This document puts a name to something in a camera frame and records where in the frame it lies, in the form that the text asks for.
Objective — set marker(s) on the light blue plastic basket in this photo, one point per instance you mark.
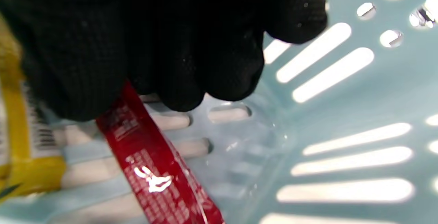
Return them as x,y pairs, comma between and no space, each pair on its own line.
342,114

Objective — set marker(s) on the person's right hand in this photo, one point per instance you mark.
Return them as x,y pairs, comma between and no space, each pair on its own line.
154,28

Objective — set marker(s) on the red instant coffee powder package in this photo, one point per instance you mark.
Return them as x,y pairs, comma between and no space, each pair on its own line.
154,162

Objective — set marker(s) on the yellow instant coffee powder package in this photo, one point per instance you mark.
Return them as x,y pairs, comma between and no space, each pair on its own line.
20,131

